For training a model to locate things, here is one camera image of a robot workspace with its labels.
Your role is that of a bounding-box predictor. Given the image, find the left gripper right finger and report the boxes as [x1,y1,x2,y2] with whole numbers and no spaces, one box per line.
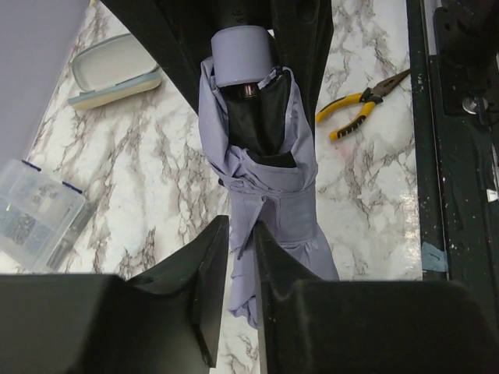
[253,224,498,373]

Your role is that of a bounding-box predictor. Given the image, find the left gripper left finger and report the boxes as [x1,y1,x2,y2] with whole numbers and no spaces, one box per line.
[1,215,228,373]

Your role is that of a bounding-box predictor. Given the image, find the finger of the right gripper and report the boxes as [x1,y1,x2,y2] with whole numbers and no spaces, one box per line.
[102,0,214,111]
[271,0,331,125]

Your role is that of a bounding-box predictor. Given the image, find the beige umbrella case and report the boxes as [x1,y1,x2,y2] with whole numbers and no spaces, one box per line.
[69,34,162,111]

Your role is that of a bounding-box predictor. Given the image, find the lavender umbrella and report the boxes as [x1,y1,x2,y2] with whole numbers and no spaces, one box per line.
[198,25,338,327]

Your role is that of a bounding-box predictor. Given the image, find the clear plastic parts box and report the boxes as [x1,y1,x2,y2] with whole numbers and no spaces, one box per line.
[1,160,87,272]

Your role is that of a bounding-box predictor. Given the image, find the yellow handled pliers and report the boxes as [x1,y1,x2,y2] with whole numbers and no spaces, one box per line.
[315,69,411,141]

